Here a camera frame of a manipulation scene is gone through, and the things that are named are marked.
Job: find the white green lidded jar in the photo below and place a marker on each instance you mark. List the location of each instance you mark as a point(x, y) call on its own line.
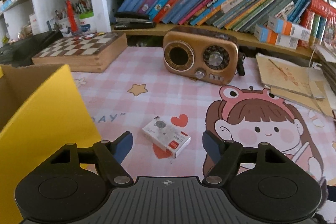
point(87, 22)

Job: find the orange white medicine box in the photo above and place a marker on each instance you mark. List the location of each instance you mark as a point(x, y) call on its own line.
point(286, 28)

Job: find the red white figurine bottle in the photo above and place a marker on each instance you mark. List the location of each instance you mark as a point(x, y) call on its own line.
point(71, 18)

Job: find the white staples box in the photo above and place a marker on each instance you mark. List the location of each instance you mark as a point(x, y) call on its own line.
point(168, 137)

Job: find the brown retro radio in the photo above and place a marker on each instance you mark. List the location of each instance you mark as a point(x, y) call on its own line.
point(205, 55)

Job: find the wooden chessboard box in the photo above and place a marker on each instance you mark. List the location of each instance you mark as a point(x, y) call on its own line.
point(92, 54)

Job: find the black electronic keyboard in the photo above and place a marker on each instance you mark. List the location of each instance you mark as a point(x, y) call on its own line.
point(20, 53)

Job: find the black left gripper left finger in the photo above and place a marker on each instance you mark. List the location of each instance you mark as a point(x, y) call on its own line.
point(74, 183)

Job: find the yellow cardboard box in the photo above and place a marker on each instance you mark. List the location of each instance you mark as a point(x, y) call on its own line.
point(41, 110)

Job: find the stack of papers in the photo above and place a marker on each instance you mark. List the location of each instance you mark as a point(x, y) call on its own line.
point(327, 60)

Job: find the black stapler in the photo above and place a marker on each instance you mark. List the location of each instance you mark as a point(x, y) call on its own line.
point(132, 20)

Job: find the pink cartoon desk mat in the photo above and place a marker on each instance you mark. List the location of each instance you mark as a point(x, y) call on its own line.
point(136, 88)

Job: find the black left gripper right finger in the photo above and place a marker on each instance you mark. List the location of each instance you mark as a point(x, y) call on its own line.
point(260, 184)

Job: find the brown cardboard sheets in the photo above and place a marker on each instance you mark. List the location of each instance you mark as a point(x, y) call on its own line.
point(305, 86)

